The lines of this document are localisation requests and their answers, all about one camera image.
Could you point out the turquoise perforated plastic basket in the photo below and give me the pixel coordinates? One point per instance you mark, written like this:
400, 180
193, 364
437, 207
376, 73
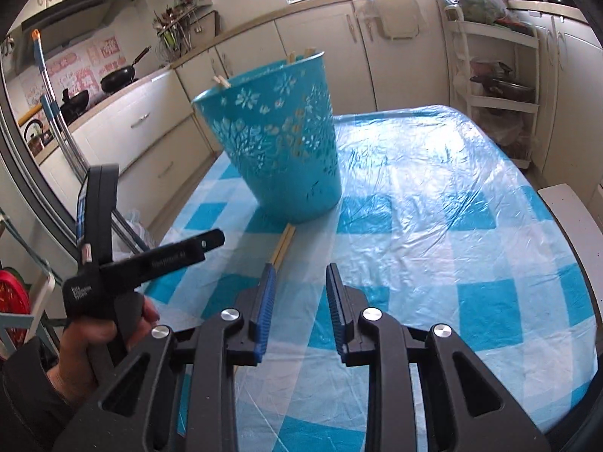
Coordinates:
282, 183

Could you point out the blue broom with steel pole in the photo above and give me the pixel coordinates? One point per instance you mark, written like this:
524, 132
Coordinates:
40, 56

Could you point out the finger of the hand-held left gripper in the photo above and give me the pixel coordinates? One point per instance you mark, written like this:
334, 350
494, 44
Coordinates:
174, 256

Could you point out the red pot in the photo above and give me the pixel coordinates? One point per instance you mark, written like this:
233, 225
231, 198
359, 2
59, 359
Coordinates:
487, 68

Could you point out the black pot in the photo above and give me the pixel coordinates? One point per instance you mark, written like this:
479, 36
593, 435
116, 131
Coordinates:
511, 90

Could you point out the white hanging bin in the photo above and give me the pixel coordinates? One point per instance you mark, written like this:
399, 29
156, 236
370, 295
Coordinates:
391, 16

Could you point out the white floral plastic bag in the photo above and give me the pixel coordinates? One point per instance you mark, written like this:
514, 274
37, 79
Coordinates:
139, 233

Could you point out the dark refrigerator door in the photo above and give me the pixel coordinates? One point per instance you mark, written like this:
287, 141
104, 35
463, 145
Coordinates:
28, 174

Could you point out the dark kettle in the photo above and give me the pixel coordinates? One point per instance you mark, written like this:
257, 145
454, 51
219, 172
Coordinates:
36, 139

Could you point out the steel range hood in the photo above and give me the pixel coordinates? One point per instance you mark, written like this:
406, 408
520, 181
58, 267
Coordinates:
80, 9

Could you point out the wall utensil rack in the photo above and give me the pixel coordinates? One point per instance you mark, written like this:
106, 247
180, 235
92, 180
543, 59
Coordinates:
176, 19

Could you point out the white metal rack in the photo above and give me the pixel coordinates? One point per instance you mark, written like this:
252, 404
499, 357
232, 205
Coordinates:
40, 301

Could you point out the cream kitchen base cabinets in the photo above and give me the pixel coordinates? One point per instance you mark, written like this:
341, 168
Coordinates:
320, 42

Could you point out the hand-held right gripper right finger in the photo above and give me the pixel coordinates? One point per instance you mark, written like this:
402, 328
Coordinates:
337, 315

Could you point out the small black pan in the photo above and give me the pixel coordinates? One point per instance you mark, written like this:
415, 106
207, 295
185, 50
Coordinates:
74, 103

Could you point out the red plastic basket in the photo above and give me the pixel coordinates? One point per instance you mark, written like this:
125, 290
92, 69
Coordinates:
12, 306

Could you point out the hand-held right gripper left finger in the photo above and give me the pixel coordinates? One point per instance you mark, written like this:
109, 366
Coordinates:
264, 315

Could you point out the blue checked plastic tablecloth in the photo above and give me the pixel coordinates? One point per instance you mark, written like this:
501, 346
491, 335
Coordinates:
424, 221

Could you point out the white shelf rack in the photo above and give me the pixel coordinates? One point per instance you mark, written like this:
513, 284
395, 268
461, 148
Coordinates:
530, 108

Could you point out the person's left forearm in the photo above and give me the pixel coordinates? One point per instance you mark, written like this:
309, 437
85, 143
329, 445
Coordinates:
28, 400

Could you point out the person's left hand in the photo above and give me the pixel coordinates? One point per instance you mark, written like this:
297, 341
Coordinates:
75, 346

